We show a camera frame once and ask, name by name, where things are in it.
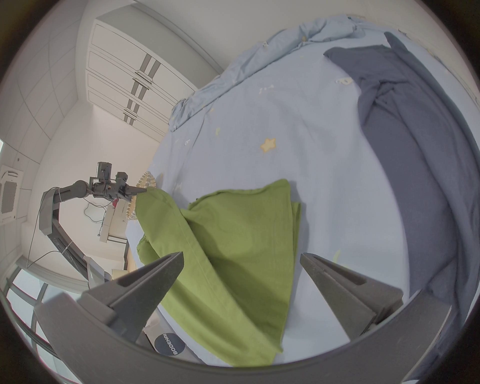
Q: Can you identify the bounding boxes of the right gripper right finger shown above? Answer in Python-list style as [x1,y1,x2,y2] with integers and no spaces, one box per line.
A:
[299,252,405,343]

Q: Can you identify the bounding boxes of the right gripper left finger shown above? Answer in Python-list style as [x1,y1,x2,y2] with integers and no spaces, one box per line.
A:
[79,250,185,344]

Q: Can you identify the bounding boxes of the green shorts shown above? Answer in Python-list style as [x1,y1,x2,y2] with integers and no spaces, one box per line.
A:
[135,179,302,368]

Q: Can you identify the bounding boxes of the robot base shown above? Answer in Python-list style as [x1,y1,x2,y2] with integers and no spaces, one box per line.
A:
[137,315,188,362]

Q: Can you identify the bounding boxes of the round woven basket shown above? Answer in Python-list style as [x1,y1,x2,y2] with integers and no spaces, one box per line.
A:
[127,170,157,222]

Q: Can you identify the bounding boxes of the bed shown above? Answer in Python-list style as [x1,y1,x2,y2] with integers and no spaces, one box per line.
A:
[124,13,479,370]

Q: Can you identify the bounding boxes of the dark blue garment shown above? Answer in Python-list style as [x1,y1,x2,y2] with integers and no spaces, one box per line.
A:
[323,32,480,323]

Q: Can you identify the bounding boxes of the white ceiling air conditioner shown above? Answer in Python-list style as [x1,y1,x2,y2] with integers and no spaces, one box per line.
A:
[0,165,26,226]

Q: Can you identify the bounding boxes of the white wardrobe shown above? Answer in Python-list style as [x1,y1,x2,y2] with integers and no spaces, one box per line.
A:
[85,20,199,139]

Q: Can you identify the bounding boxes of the window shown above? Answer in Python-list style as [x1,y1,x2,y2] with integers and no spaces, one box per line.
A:
[0,262,64,376]

